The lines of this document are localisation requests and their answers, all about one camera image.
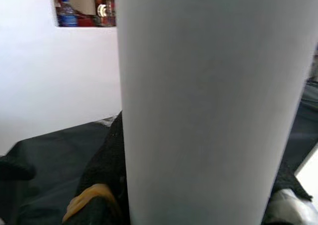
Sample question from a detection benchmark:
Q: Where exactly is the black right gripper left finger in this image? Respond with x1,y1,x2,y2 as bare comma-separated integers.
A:
62,109,131,225

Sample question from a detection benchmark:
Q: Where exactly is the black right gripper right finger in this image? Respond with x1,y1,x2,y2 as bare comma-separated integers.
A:
262,157,314,225

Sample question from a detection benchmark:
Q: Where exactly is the white plastic table leg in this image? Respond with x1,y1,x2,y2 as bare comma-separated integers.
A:
115,0,318,225

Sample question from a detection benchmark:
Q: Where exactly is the black tablecloth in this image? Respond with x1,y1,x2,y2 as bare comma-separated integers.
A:
0,113,318,225

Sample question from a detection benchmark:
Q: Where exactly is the large blue water bottle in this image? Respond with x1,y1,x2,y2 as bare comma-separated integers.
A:
57,0,79,27

